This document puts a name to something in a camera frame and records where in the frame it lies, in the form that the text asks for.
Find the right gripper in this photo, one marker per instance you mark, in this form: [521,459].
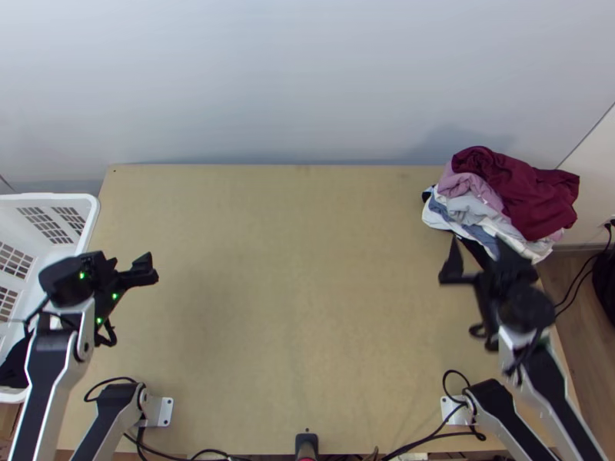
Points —
[497,281]

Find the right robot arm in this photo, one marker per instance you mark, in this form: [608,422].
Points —
[533,384]

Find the white laundry basket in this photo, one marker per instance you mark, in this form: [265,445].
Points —
[57,216]

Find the pile of folded clothes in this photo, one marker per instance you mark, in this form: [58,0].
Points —
[461,206]

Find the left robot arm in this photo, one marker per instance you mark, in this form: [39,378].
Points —
[53,365]

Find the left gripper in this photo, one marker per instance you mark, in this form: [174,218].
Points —
[109,276]

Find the maroon t-shirt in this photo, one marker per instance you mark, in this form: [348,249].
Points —
[523,197]

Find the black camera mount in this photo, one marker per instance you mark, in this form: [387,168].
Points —
[306,446]

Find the black garment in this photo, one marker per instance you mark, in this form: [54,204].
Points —
[14,365]

